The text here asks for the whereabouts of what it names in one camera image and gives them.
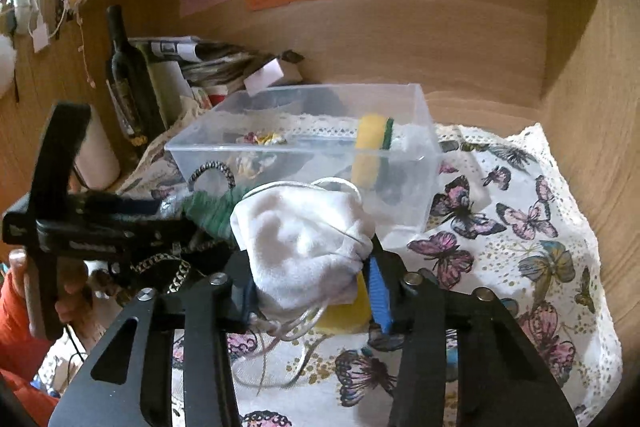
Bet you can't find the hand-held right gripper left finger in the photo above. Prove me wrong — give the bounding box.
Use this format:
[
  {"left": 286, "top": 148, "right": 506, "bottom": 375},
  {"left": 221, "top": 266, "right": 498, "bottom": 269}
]
[{"left": 47, "top": 252, "right": 261, "bottom": 427}]

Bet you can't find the stack of magazines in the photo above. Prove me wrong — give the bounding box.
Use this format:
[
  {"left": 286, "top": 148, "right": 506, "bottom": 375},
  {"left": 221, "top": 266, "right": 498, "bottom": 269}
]
[{"left": 129, "top": 36, "right": 306, "bottom": 96}]

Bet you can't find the dark wine bottle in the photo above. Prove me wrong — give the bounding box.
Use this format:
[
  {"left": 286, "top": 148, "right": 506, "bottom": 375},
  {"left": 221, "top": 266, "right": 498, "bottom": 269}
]
[{"left": 105, "top": 4, "right": 169, "bottom": 158}]

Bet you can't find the clear plastic box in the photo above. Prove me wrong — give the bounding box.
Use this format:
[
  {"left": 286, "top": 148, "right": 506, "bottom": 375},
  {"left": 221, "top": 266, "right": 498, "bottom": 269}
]
[{"left": 164, "top": 82, "right": 444, "bottom": 249}]

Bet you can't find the person's left hand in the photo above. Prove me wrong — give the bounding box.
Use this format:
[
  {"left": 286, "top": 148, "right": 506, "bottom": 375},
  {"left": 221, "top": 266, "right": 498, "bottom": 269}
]
[{"left": 7, "top": 249, "right": 91, "bottom": 325}]

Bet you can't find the pale rolled paper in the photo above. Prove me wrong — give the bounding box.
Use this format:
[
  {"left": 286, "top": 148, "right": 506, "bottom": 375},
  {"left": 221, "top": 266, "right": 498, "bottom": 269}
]
[{"left": 149, "top": 59, "right": 194, "bottom": 128}]

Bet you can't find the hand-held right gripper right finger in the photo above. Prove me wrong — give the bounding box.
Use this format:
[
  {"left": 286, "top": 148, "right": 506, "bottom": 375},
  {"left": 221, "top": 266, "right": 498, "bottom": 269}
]
[{"left": 362, "top": 239, "right": 581, "bottom": 427}]

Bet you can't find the white drawstring cloth pouch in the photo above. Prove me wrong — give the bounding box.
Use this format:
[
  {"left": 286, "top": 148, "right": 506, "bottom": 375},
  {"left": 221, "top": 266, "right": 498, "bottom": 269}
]
[{"left": 229, "top": 177, "right": 377, "bottom": 344}]

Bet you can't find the metal chain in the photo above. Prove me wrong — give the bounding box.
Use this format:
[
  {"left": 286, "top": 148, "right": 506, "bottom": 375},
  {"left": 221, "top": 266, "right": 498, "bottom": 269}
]
[{"left": 129, "top": 252, "right": 194, "bottom": 296}]

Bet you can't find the butterfly printed cloth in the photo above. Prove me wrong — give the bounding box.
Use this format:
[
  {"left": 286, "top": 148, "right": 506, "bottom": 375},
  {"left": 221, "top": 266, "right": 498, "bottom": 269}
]
[{"left": 117, "top": 97, "right": 624, "bottom": 427}]

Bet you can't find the colourful scrunchie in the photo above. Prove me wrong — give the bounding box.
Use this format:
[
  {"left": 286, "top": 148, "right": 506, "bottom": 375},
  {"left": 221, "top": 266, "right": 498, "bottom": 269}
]
[{"left": 235, "top": 130, "right": 287, "bottom": 148}]

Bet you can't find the yellow green sponge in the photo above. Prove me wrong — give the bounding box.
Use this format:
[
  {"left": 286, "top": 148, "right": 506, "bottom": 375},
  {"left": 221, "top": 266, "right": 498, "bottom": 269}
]
[{"left": 350, "top": 113, "right": 397, "bottom": 188}]

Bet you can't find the green cloth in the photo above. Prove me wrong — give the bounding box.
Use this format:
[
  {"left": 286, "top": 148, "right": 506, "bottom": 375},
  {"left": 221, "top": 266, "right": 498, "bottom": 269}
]
[{"left": 180, "top": 187, "right": 251, "bottom": 241}]

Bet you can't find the white card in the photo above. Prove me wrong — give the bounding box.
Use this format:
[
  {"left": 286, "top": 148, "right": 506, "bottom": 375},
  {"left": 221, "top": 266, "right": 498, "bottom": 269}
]
[{"left": 243, "top": 59, "right": 285, "bottom": 96}]

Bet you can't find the black patterned hair tie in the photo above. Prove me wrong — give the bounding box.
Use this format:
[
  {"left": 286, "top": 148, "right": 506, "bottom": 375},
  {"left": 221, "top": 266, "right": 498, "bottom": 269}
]
[{"left": 187, "top": 161, "right": 237, "bottom": 194}]

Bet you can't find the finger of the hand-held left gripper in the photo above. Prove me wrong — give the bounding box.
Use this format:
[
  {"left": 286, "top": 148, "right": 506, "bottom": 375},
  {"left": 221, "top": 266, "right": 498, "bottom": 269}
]
[
  {"left": 72, "top": 193, "right": 162, "bottom": 217},
  {"left": 60, "top": 213, "right": 237, "bottom": 269}
]

